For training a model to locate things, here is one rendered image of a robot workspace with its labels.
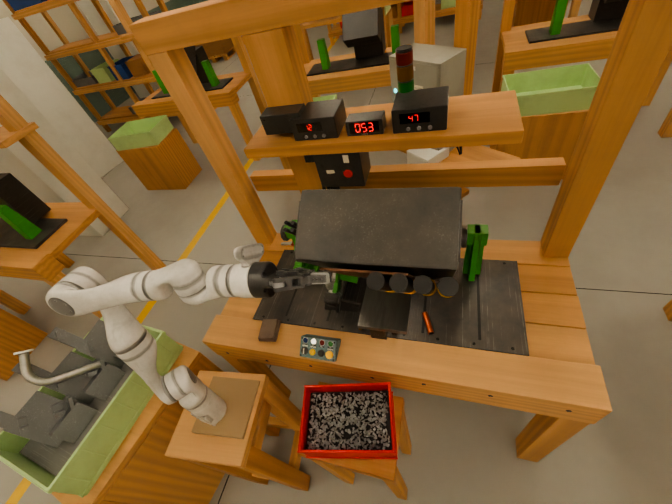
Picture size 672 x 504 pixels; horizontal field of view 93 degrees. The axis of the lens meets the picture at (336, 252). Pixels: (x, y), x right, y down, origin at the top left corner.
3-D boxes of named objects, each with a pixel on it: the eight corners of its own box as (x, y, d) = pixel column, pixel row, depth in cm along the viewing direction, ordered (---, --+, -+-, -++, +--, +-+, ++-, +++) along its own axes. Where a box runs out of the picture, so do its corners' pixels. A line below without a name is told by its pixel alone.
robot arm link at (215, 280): (237, 310, 68) (221, 278, 63) (179, 310, 72) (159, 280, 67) (251, 288, 73) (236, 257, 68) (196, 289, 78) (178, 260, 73)
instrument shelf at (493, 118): (521, 143, 89) (524, 130, 86) (247, 159, 118) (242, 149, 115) (513, 101, 104) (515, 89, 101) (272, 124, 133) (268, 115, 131)
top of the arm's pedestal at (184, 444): (245, 468, 113) (240, 466, 110) (170, 457, 121) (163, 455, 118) (269, 377, 133) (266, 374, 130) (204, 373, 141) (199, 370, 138)
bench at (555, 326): (537, 463, 159) (608, 412, 95) (274, 403, 207) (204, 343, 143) (522, 335, 201) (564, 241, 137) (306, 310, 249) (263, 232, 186)
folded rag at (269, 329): (265, 320, 142) (262, 317, 139) (281, 320, 140) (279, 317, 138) (259, 341, 135) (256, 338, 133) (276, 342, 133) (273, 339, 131)
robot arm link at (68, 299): (129, 284, 66) (152, 260, 73) (30, 295, 72) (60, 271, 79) (152, 315, 72) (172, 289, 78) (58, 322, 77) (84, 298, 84)
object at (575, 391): (594, 425, 104) (613, 411, 93) (217, 355, 153) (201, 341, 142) (584, 382, 113) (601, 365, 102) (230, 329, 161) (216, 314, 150)
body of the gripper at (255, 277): (266, 292, 71) (305, 291, 68) (245, 303, 63) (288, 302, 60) (262, 259, 70) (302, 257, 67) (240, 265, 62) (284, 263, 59)
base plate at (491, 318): (528, 358, 110) (529, 355, 108) (254, 321, 145) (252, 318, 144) (516, 263, 135) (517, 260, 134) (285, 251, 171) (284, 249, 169)
